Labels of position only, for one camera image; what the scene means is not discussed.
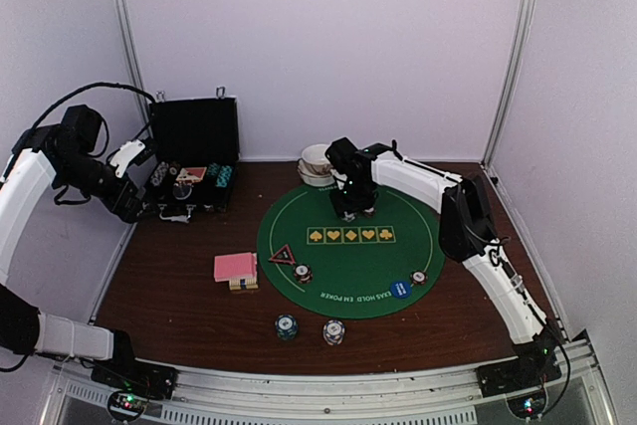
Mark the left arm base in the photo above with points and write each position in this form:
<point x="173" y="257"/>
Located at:
<point x="133" y="391"/>

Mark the blue round dealer button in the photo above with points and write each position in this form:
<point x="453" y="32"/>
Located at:
<point x="401" y="290"/>

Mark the round green poker mat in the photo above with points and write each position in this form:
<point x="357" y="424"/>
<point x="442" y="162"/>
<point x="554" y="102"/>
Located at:
<point x="353" y="263"/>

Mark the lower white ceramic bowl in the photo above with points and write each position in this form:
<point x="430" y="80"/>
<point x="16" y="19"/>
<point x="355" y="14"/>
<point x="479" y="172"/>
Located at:
<point x="314" y="180"/>

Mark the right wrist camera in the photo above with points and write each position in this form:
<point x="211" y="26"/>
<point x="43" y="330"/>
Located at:
<point x="340" y="154"/>

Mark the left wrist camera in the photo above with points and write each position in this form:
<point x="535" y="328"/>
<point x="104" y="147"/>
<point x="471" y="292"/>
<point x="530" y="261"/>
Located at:
<point x="132" y="152"/>

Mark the cards in case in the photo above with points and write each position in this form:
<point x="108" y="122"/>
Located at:
<point x="191" y="174"/>

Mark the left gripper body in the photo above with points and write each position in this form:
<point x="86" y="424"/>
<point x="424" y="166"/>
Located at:
<point x="112" y="200"/>

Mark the black red triangle all-in marker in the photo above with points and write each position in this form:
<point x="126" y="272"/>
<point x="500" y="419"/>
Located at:
<point x="283" y="256"/>

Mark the clear dealer puck in case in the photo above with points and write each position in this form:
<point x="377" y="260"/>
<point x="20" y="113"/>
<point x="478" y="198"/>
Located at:
<point x="181" y="191"/>

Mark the white ceramic bowl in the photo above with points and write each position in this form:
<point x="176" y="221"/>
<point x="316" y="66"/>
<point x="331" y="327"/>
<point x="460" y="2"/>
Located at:
<point x="314" y="180"/>
<point x="314" y="157"/>

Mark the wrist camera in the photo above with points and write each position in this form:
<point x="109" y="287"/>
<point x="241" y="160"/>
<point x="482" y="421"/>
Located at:
<point x="340" y="154"/>
<point x="132" y="152"/>

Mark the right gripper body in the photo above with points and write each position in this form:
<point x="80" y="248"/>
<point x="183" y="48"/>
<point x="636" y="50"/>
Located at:
<point x="358" y="196"/>

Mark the black poker chip case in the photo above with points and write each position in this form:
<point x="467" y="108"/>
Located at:
<point x="193" y="133"/>

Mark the pink playing card deck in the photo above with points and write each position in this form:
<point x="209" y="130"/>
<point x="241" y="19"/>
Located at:
<point x="222" y="266"/>

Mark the upper white ceramic bowl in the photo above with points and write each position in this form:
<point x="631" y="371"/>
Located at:
<point x="314" y="157"/>

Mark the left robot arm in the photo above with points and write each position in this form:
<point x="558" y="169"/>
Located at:
<point x="62" y="156"/>

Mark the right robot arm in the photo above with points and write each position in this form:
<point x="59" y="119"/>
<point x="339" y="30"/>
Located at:
<point x="467" y="235"/>

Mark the aluminium front rail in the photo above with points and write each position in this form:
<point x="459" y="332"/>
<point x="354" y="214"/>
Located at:
<point x="449" y="395"/>

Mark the dark blue chip stack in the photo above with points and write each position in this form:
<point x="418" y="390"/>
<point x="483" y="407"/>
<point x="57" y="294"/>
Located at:
<point x="286" y="327"/>

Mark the light blue chip stack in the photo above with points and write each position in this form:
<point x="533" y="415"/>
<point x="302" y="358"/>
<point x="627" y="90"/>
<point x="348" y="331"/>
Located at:
<point x="333" y="332"/>

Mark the aluminium post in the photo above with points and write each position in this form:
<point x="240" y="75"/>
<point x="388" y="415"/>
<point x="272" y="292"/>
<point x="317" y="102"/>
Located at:
<point x="129" y="50"/>
<point x="522" y="32"/>

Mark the teal chip stack in case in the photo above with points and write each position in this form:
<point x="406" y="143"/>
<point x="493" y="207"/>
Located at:
<point x="224" y="176"/>

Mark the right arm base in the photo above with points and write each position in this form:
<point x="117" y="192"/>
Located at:
<point x="522" y="380"/>

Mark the left aluminium post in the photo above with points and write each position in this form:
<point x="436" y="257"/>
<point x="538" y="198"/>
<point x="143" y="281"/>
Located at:
<point x="129" y="50"/>

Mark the gold blue card box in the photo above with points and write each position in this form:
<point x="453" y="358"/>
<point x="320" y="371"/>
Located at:
<point x="245" y="281"/>

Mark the right aluminium post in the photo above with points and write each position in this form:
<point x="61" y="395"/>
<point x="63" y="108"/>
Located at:
<point x="522" y="32"/>

